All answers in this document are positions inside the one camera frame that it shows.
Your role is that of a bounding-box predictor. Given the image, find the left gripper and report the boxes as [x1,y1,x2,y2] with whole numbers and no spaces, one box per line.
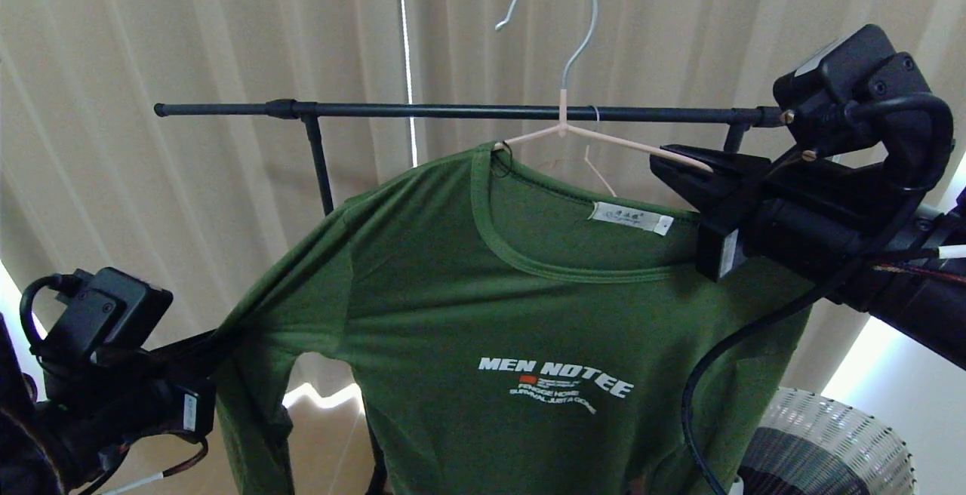
[44,346,218,444]

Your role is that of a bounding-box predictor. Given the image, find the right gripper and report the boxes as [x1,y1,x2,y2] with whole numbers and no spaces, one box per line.
[649,144,919,283]

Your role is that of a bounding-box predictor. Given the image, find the pink clothes hanger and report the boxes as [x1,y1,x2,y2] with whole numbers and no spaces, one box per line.
[494,0,714,175]
[543,106,617,198]

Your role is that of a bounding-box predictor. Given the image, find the green printed shirt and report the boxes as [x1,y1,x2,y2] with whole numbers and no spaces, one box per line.
[211,140,812,495]

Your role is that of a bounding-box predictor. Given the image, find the black clothes rack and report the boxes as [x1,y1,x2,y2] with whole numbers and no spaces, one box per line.
[153,99,786,495]

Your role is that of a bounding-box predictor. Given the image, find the white laundry basket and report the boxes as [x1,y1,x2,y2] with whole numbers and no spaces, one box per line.
[736,388,918,495]

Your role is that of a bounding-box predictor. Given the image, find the beige curtain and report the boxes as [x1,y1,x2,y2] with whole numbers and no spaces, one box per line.
[0,0,966,495]

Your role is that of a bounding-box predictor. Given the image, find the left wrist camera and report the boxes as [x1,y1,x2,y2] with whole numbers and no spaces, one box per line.
[45,267,174,371]

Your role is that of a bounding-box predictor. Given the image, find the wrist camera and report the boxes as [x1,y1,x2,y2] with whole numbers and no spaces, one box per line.
[774,23,934,158]
[45,267,174,371]

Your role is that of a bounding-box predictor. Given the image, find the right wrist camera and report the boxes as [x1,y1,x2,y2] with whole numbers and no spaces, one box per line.
[774,23,934,158]

